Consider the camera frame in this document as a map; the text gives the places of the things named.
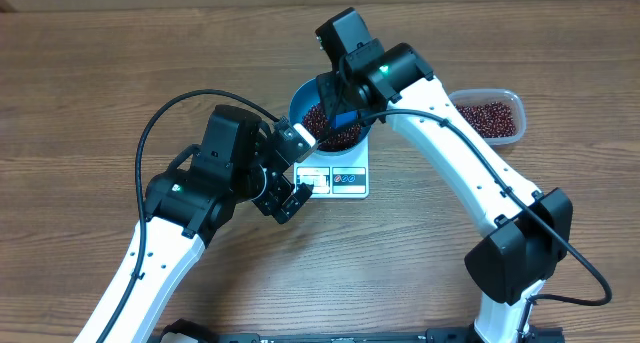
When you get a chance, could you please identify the white digital kitchen scale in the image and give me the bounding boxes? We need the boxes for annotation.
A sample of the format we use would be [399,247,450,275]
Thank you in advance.
[293,136,370,199]

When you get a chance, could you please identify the teal metal bowl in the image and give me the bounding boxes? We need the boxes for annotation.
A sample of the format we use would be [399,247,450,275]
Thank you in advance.
[288,78,371,155]

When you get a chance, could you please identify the red beans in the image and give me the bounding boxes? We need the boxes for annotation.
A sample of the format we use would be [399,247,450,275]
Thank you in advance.
[323,102,517,138]

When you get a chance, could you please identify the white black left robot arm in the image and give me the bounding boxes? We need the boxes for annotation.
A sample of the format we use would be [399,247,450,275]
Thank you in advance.
[77,105,317,342]

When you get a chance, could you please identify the blue plastic measuring scoop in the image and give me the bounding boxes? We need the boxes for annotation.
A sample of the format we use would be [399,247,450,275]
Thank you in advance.
[330,111,358,129]

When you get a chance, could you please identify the clear plastic container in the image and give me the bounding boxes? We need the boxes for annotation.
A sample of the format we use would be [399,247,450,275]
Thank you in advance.
[449,88,527,147]

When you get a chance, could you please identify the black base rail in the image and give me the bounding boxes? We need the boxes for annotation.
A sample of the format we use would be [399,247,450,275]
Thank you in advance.
[149,318,566,343]

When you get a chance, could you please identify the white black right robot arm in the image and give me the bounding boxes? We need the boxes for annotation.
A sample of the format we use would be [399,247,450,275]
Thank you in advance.
[315,8,573,342]

